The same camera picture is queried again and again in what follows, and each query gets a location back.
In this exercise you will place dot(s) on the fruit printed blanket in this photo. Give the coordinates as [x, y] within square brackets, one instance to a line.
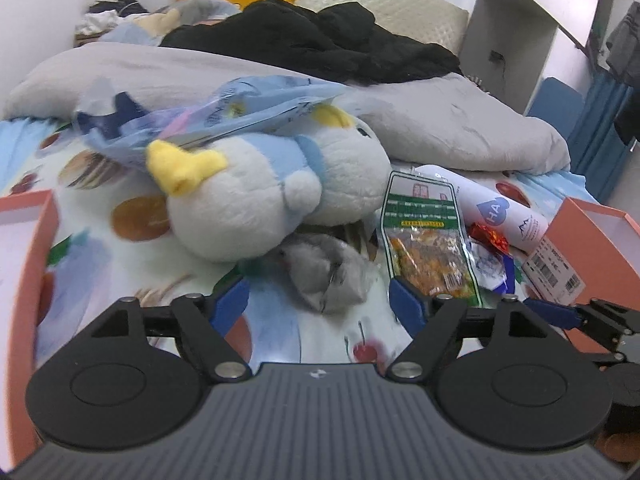
[125, 260]

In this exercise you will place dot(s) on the white blue plush toy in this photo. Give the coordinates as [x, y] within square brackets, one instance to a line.
[240, 200]

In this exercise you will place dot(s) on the blue padded panel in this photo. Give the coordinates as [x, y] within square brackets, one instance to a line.
[555, 105]

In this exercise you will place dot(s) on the light blue beige blanket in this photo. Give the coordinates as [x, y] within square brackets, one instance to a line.
[165, 17]

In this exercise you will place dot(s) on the orange box lid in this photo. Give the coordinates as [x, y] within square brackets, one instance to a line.
[42, 240]

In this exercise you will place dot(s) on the black wall plug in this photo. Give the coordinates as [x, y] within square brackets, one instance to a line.
[496, 56]

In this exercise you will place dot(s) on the blue white snack packet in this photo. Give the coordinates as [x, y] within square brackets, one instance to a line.
[487, 267]

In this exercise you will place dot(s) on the white and dark clothes pile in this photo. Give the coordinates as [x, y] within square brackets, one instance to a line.
[107, 12]

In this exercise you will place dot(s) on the grey blanket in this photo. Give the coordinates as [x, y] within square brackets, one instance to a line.
[450, 125]

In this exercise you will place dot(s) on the small black garment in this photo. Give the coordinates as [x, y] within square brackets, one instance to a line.
[415, 62]

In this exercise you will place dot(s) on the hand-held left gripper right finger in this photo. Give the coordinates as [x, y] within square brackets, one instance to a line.
[407, 305]

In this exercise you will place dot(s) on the light blue bedsheet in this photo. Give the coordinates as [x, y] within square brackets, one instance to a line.
[567, 182]

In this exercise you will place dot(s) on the cream quilted headboard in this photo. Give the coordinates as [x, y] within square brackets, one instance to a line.
[390, 0]

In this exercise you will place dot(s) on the green label snack packet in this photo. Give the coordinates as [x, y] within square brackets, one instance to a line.
[425, 230]

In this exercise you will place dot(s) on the large black clothing pile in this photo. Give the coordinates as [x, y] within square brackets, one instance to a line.
[280, 35]

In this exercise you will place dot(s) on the blue curtain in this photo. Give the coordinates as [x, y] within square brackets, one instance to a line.
[600, 130]

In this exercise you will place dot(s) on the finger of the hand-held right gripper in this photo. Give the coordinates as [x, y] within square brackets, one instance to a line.
[555, 312]

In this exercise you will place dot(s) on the white spray bottle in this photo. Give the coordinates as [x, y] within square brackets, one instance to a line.
[490, 210]

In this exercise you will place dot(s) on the orange cardboard box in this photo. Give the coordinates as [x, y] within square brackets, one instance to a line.
[575, 230]

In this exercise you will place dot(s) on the grey hanging garment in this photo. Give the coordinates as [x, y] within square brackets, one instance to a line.
[625, 45]

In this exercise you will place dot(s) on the blue plastic bag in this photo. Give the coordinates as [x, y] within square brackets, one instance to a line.
[200, 115]

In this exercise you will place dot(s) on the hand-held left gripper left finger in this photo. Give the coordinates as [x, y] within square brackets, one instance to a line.
[232, 301]

